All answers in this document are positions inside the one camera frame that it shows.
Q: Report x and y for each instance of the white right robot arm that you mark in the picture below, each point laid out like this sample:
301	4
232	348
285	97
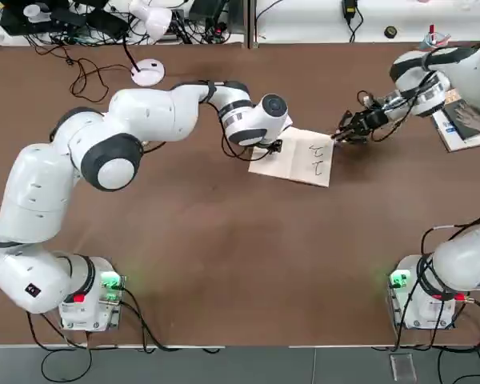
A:
464	64

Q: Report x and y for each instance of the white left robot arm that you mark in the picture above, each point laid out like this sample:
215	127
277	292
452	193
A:
144	116

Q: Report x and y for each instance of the metal floor plate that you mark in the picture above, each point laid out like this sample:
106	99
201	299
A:
403	368

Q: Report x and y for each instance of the black power adapter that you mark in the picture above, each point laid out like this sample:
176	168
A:
350	8

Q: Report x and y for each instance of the black laptop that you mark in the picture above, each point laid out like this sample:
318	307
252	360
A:
12	20

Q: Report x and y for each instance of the white lined notebook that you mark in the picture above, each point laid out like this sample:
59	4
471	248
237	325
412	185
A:
300	160

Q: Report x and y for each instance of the white blue-label marker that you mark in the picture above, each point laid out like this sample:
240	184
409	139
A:
338	136

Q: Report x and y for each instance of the white desk lamp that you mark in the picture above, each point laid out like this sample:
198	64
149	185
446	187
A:
154	20

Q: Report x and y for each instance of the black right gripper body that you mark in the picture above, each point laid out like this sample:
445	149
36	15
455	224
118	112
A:
370	122

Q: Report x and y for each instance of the red marker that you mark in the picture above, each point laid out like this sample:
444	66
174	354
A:
432	30

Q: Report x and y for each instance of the aluminium frame post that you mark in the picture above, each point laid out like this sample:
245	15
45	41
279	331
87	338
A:
250	24

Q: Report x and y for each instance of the dark book with hands cover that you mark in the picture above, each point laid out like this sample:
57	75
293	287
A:
470	120

